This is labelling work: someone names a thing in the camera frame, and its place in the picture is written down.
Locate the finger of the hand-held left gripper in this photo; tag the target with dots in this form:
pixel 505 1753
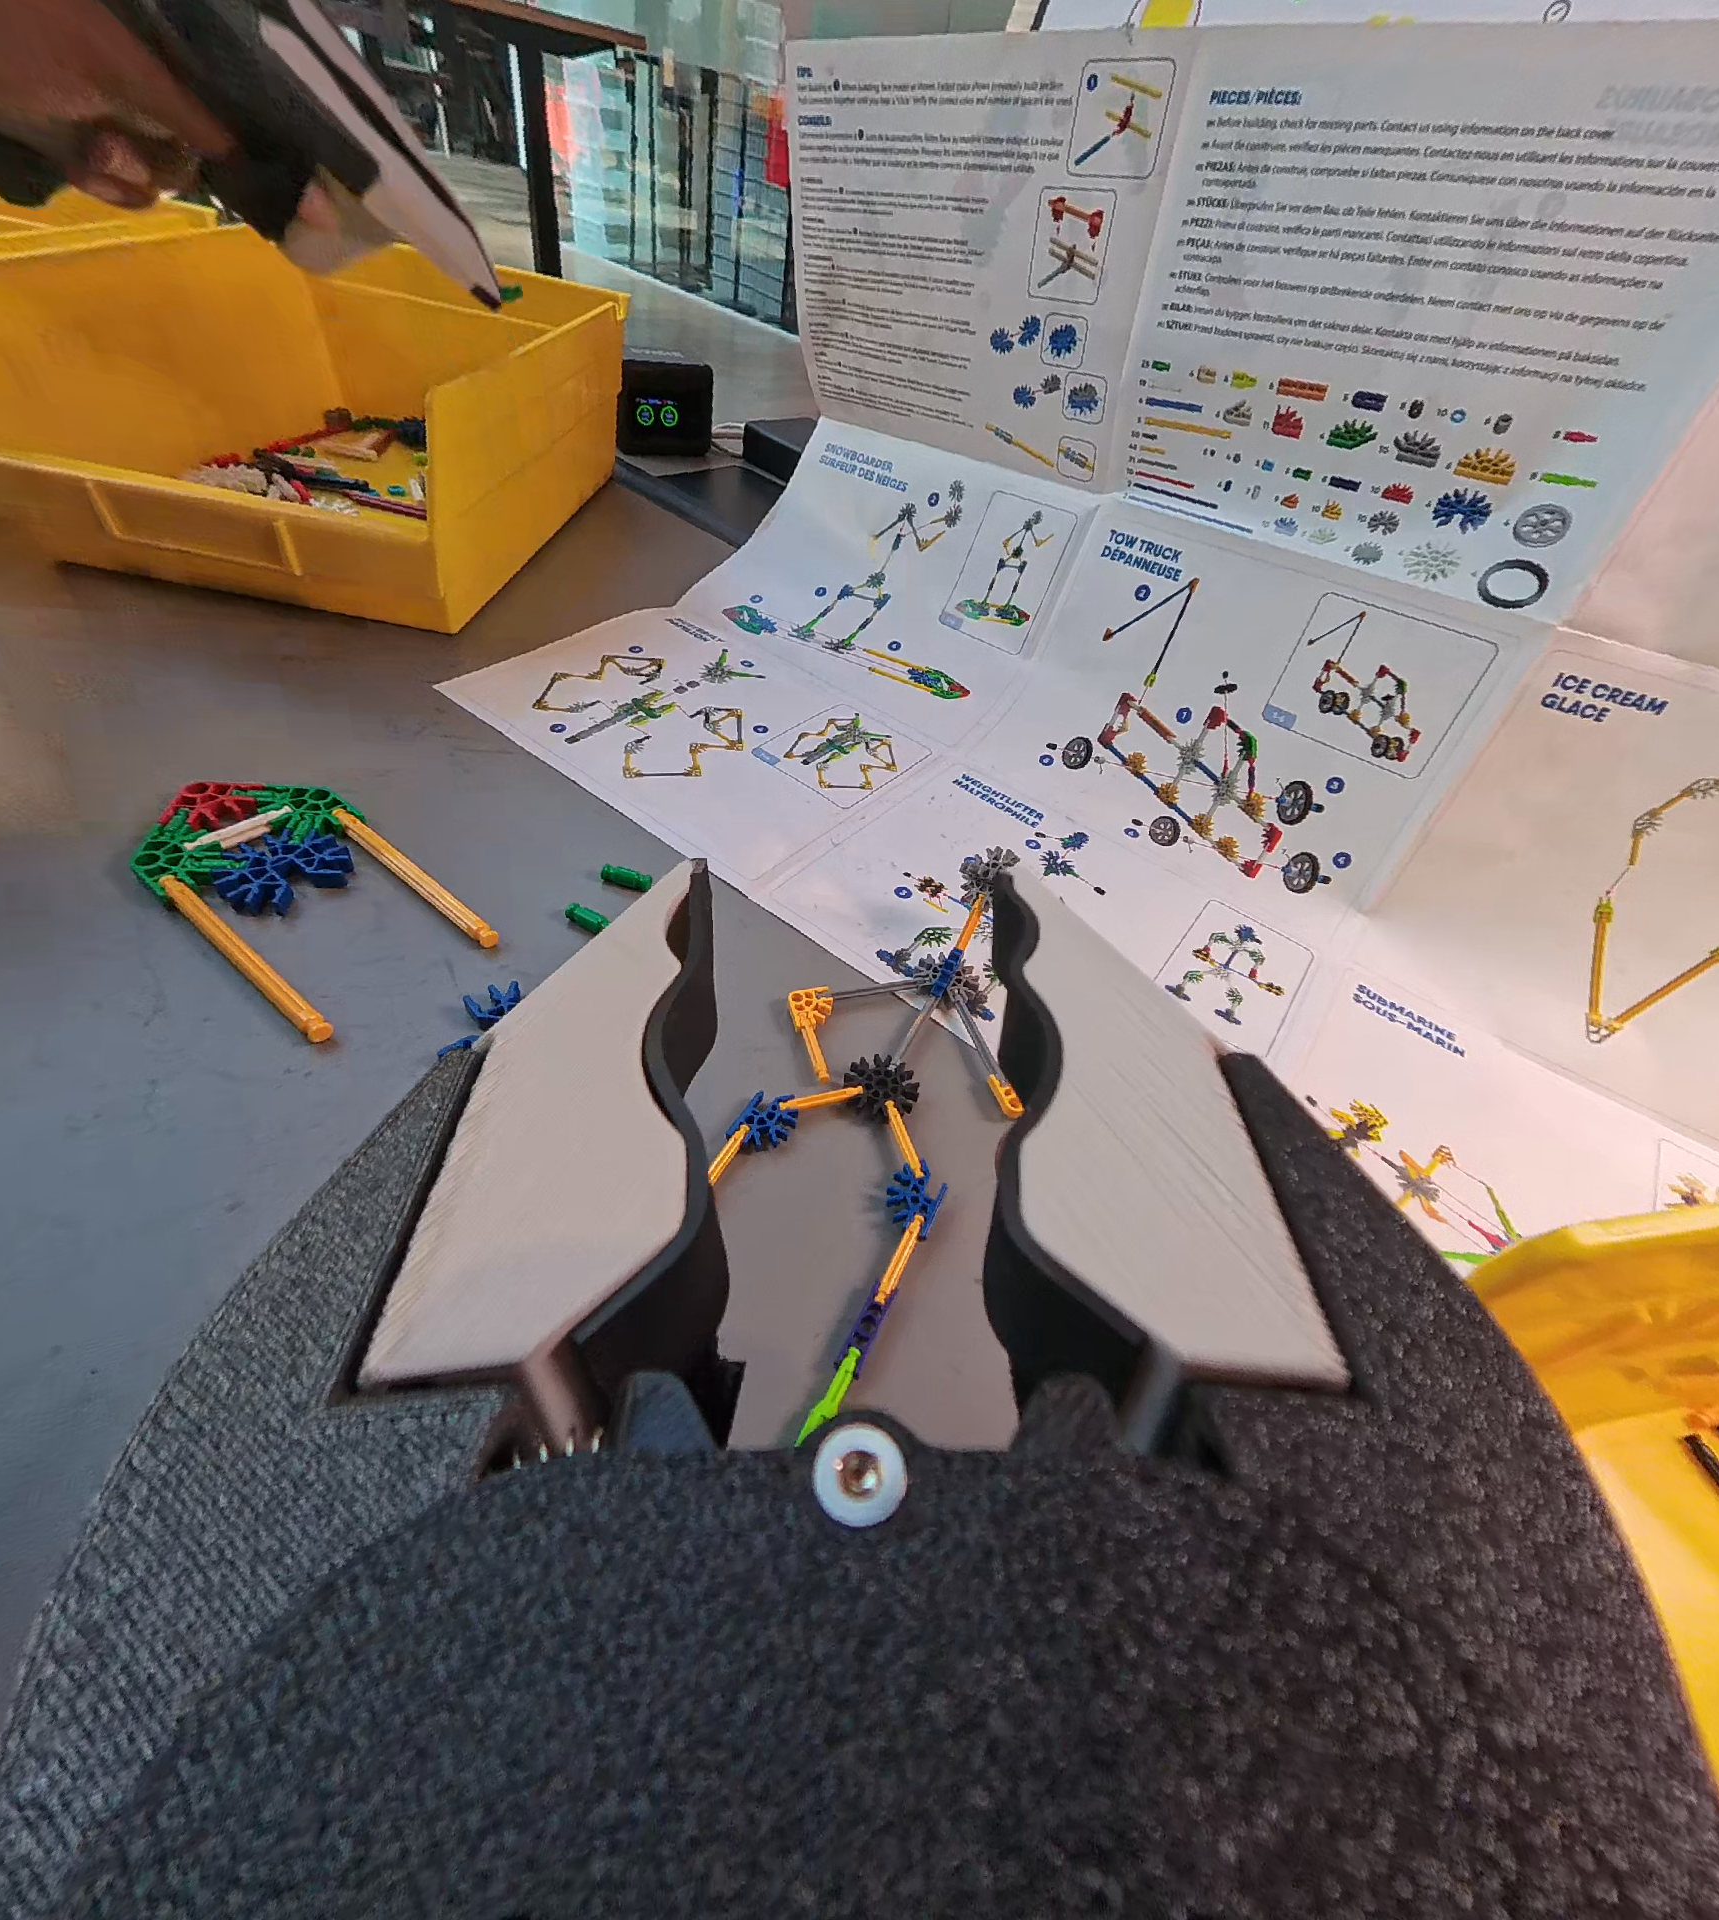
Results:
pixel 381 165
pixel 342 224

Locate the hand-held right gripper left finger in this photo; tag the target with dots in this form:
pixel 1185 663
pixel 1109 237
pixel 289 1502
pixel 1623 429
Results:
pixel 528 1200

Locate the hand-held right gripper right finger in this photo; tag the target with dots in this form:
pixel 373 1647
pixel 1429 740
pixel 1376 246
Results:
pixel 1189 1200

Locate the long yellow toy rod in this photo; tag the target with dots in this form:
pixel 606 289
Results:
pixel 417 877
pixel 247 962

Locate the white instruction sheet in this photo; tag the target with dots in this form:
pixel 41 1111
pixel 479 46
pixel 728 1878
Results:
pixel 1532 899

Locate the white toy rod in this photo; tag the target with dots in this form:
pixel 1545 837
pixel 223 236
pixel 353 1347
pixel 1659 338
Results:
pixel 237 830

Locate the red corner toy connector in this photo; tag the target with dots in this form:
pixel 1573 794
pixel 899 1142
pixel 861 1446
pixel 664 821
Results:
pixel 207 803

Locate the grey desk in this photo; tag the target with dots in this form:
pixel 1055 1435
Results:
pixel 78 1200

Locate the person's left hand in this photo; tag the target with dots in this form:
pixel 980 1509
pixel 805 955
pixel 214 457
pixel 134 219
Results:
pixel 34 77

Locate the pile of toy pieces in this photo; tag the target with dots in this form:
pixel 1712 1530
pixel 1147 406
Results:
pixel 318 473

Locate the colourful toy rod figure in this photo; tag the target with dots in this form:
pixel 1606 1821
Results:
pixel 882 1084

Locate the black device with display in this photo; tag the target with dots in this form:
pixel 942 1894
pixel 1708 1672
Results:
pixel 664 408

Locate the black power adapter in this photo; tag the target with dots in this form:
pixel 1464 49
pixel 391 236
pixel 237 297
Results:
pixel 783 448

